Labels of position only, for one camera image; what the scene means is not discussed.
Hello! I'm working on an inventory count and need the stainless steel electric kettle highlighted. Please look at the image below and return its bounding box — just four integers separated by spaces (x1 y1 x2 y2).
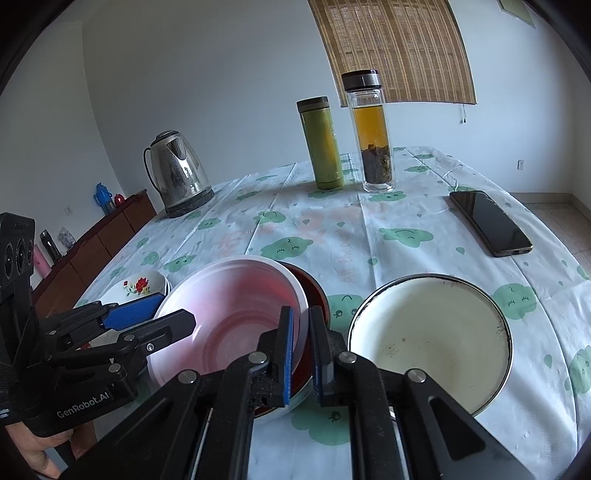
143 130 214 208

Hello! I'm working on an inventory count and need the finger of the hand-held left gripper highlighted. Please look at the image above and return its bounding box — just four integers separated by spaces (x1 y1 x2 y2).
39 295 167 344
46 309 197 370

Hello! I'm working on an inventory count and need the person's left hand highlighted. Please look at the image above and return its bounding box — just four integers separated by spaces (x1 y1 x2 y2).
6 424 75 478

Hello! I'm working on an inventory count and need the white enamel bowl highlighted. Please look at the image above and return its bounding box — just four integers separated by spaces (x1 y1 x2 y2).
347 273 514 418

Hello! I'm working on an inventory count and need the black smartphone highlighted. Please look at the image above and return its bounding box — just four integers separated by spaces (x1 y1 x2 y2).
449 189 534 258

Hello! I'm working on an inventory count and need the pink thermos flask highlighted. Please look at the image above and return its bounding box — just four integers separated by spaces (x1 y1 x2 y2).
32 244 51 278

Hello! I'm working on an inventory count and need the cloud print tablecloth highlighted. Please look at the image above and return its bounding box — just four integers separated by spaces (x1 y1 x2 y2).
74 146 591 480

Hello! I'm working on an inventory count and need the framed wall picture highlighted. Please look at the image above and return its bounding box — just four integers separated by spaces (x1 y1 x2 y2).
499 0 536 28

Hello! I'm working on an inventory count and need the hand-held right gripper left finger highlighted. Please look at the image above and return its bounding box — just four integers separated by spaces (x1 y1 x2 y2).
60 307 295 480

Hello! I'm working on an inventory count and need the black thermos flask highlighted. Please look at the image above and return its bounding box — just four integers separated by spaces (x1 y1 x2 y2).
39 229 61 261

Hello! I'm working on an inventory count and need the bamboo window blind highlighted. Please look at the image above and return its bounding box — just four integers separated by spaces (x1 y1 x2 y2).
308 0 477 108

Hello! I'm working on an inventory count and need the brown wooden cabinet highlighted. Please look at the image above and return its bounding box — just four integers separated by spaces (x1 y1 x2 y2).
30 189 158 319

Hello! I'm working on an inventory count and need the blue thermos jug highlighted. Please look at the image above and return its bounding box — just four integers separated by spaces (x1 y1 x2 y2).
93 183 113 215

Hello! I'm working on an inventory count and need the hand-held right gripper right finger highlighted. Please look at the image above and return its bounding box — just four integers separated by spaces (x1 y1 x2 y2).
308 306 536 480

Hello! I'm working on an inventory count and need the red and white bowl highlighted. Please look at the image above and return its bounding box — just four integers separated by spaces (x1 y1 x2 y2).
147 258 309 388

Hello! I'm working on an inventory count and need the green thermos bottle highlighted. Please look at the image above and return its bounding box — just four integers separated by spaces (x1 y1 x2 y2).
296 96 345 189

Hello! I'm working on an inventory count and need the black kettle base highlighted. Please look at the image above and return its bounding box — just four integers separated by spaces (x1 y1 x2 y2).
165 187 216 219

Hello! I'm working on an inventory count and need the glass tea bottle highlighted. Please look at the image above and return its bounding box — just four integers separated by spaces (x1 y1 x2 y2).
342 69 397 193

